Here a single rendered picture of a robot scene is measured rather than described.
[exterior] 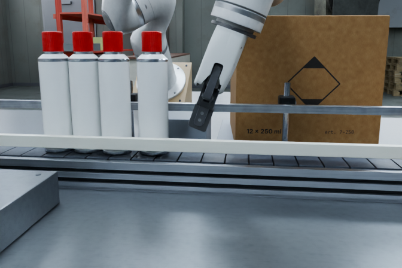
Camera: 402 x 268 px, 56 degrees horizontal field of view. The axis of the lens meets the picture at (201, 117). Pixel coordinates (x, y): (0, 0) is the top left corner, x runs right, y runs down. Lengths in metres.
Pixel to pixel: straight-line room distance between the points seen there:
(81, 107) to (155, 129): 0.13
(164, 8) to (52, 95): 0.61
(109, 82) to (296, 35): 0.38
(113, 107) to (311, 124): 0.41
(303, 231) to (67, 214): 0.32
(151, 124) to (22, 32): 10.16
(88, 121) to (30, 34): 10.00
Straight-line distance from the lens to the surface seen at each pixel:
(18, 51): 10.82
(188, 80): 1.46
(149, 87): 0.62
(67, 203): 0.62
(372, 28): 0.84
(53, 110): 0.69
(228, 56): 0.57
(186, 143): 0.61
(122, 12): 1.13
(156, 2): 1.18
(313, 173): 0.61
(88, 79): 0.66
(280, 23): 0.79
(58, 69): 0.68
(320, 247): 0.49
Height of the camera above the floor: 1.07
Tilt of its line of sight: 11 degrees down
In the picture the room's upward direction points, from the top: straight up
